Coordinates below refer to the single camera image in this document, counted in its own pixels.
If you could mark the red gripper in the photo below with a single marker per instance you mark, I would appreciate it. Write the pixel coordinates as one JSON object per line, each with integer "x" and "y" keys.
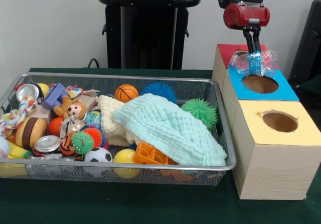
{"x": 243, "y": 15}

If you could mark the crushed clear plastic bottle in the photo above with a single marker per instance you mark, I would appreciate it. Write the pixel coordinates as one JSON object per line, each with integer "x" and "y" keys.
{"x": 254, "y": 63}

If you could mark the mint green waffle cloth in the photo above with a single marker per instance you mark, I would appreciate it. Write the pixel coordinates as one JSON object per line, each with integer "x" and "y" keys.
{"x": 175, "y": 131}

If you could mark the wooden box with three holes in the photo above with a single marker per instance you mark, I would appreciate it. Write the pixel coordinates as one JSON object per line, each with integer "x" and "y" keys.
{"x": 276, "y": 171}

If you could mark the black upright panel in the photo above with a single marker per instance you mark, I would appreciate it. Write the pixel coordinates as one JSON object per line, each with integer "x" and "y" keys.
{"x": 308, "y": 45}

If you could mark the dark green tablecloth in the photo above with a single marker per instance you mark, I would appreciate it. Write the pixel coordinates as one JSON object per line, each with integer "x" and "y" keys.
{"x": 313, "y": 93}
{"x": 125, "y": 204}

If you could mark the green spiky rubber ball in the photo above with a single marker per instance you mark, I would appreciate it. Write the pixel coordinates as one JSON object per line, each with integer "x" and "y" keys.
{"x": 199, "y": 109}

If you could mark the blue spiky rubber ball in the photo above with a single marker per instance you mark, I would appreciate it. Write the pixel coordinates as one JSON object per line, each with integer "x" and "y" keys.
{"x": 159, "y": 88}

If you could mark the small orange basketball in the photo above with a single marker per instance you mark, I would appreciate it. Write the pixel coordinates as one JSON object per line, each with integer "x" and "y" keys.
{"x": 126, "y": 92}

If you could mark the orange plastic brick toy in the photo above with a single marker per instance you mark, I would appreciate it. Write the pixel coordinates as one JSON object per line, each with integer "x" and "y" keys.
{"x": 148, "y": 155}

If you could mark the cream waffle cloth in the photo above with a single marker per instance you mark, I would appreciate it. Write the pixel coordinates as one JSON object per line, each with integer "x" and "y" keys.
{"x": 113, "y": 123}

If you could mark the yellow plastic ball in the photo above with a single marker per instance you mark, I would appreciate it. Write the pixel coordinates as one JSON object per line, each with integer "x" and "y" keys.
{"x": 125, "y": 156}

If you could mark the brown plush monkey toy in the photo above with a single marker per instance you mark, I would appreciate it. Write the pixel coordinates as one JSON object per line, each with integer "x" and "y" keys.
{"x": 75, "y": 109}

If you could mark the small soccer ball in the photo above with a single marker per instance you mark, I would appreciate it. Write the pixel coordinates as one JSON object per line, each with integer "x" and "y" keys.
{"x": 97, "y": 156}

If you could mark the green spiky creature toy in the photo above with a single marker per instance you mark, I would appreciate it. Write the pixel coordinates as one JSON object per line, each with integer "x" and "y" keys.
{"x": 81, "y": 143}

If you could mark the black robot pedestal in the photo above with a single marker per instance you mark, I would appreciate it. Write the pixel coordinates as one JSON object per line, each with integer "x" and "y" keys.
{"x": 150, "y": 33}

